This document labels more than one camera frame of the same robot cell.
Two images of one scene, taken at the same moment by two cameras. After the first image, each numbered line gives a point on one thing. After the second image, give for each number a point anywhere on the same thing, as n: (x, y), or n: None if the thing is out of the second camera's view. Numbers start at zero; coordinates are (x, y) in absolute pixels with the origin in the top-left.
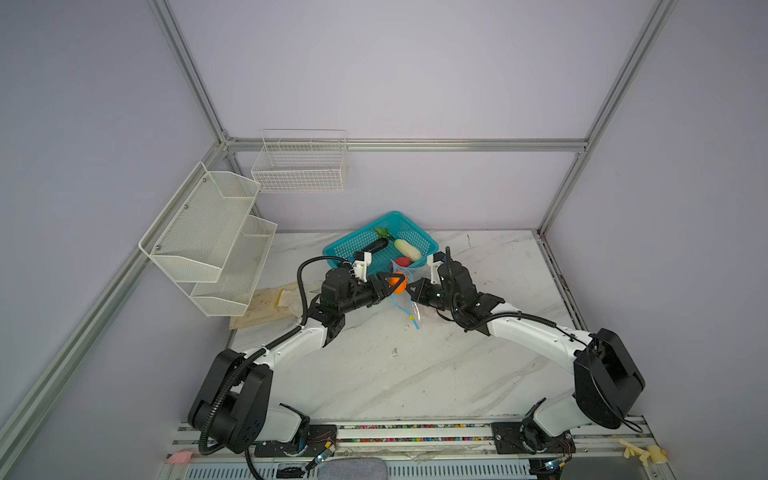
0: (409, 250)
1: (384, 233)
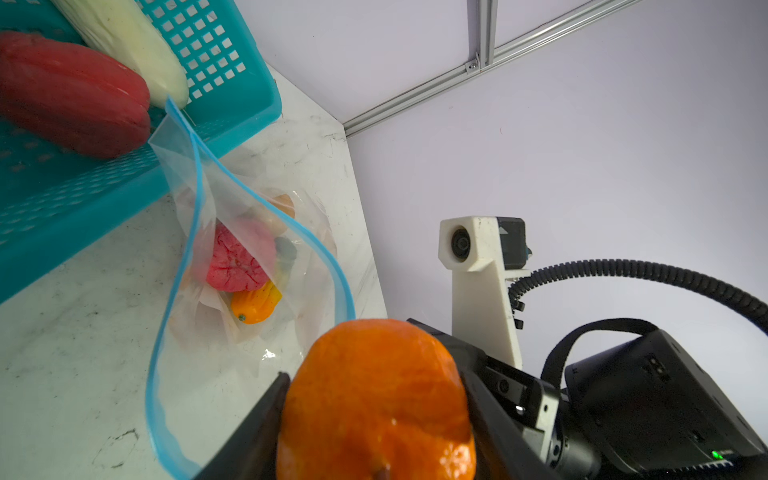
0: (126, 30)
1: None
